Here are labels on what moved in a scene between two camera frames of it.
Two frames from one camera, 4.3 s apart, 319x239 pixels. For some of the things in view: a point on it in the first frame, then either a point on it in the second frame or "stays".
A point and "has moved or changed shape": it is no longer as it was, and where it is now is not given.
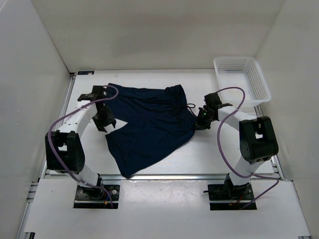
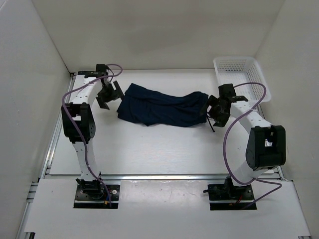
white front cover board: x=167 y=206 stays
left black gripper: x=109 y=120 → x=102 y=100
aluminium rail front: x=192 y=177 stays
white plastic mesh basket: x=244 y=72 stays
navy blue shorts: x=159 y=122 has moved or changed shape
